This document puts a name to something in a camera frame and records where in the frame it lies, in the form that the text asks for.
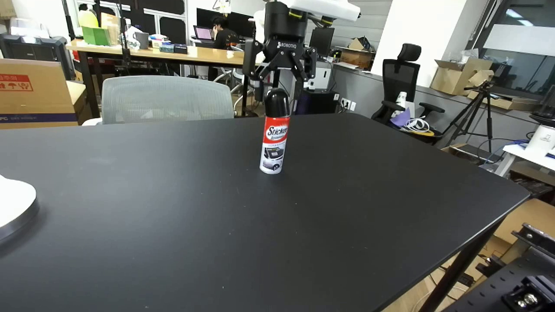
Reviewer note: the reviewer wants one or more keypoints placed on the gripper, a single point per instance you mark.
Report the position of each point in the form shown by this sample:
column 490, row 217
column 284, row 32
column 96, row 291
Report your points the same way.
column 285, row 30

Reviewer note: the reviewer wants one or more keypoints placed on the black spray can cap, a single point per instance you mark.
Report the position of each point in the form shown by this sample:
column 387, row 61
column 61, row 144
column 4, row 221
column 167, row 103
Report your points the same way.
column 276, row 103

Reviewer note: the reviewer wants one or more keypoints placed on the black monitor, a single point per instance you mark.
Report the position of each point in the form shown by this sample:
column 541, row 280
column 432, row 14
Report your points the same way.
column 321, row 41

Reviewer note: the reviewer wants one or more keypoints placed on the black computer tower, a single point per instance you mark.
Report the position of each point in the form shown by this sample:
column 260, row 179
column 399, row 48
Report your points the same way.
column 316, row 103

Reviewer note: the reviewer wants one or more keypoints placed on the person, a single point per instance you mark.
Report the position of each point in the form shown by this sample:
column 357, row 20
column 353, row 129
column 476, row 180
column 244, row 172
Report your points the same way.
column 224, row 35

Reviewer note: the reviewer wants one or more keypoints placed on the long wooden table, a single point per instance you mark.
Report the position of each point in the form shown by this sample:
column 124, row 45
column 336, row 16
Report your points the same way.
column 204, row 54

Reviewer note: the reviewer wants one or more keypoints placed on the cardboard box with flaps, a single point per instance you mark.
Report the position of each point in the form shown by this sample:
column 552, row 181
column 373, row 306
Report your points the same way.
column 357, row 56

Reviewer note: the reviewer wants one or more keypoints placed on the laptop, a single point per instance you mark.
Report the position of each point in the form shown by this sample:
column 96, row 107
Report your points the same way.
column 203, row 33

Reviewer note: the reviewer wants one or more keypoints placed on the red and white spray can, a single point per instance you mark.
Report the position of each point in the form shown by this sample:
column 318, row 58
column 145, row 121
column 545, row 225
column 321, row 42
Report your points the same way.
column 274, row 145

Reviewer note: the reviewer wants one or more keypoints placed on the grey mesh chair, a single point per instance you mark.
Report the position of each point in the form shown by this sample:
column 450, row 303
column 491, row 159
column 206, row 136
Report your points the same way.
column 167, row 99

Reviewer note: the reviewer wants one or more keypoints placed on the black office chair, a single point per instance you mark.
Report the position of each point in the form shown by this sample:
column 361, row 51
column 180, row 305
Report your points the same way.
column 401, row 73

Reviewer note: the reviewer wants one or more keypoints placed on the purple paper sheet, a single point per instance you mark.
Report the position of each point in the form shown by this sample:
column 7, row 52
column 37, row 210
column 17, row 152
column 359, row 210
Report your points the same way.
column 401, row 118

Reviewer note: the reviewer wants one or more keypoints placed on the open cardboard box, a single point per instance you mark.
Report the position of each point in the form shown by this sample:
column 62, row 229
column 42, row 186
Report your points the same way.
column 455, row 78

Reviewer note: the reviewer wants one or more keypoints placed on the green paper box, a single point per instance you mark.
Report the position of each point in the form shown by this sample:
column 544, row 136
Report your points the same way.
column 95, row 36

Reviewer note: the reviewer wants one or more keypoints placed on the window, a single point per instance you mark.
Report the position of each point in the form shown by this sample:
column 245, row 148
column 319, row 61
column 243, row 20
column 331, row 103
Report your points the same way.
column 520, row 52

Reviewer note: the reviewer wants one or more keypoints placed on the black hard case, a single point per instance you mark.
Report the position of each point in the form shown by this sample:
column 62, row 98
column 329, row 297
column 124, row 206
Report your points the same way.
column 37, row 50

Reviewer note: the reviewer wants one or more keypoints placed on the large cardboard box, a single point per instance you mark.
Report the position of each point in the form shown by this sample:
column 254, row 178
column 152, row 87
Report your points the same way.
column 34, row 93

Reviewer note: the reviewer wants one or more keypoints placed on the white table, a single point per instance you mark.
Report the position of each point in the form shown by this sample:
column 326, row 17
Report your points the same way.
column 531, row 157

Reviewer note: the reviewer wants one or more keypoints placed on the wall socket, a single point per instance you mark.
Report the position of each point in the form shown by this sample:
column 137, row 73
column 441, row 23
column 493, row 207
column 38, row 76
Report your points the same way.
column 348, row 104

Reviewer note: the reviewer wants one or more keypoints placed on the camera on tripod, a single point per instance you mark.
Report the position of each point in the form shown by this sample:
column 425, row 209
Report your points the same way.
column 479, row 102

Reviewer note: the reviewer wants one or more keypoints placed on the black metal frame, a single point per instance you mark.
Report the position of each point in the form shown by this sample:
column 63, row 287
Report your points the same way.
column 516, row 281

